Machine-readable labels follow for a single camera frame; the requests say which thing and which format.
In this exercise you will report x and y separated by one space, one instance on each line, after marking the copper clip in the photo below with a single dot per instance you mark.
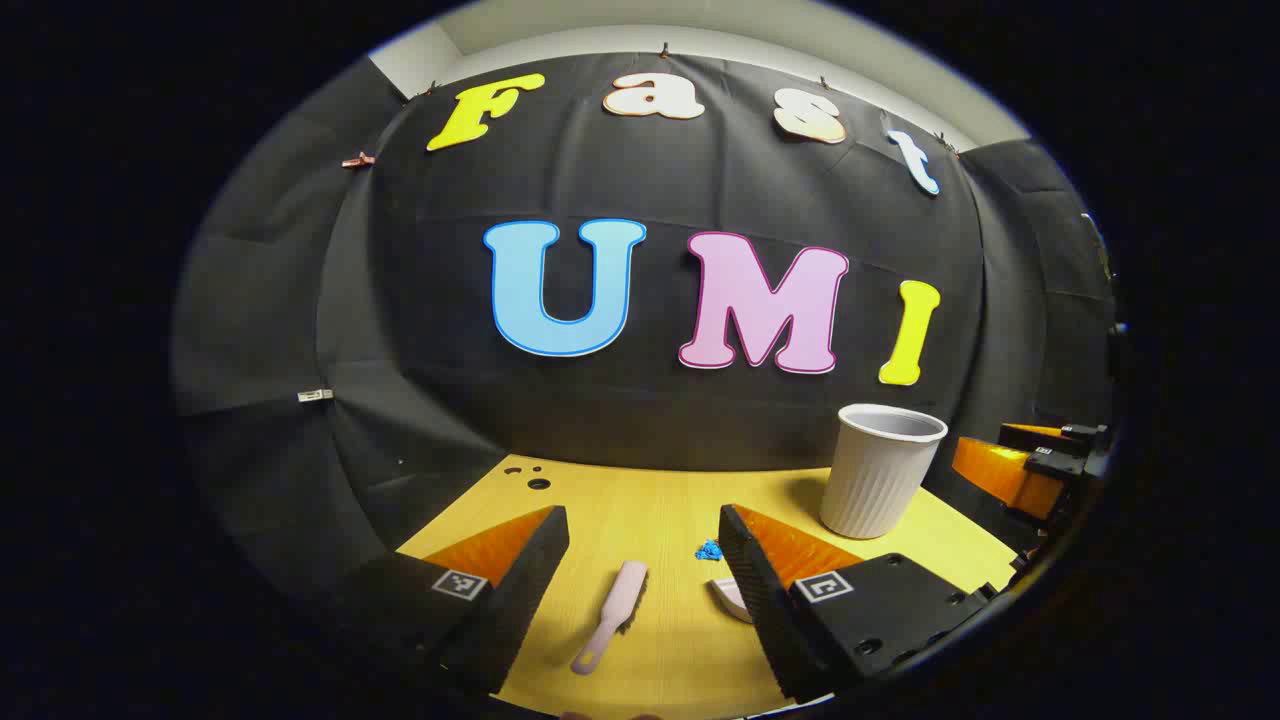
357 160

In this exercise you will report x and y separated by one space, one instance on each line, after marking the yellow wooden desktop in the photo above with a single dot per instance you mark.
650 510

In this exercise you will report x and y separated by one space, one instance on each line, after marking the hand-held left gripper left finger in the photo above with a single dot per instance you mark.
525 590

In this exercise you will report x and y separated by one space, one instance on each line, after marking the pink dustpan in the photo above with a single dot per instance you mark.
730 598

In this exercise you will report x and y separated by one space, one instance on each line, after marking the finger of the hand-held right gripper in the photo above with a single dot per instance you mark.
1035 431
1000 475

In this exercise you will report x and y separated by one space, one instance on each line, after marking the blue paper trash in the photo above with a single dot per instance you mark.
709 550

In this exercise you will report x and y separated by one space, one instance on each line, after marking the black backdrop cloth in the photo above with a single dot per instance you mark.
700 420

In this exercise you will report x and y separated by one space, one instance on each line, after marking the small pink broom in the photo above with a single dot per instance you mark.
615 610

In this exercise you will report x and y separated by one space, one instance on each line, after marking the white ribbed garbage bin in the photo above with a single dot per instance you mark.
880 480

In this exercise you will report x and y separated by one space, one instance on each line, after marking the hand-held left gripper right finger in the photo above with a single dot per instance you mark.
760 600

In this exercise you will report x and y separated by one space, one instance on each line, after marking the white tag clip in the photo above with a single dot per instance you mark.
315 395

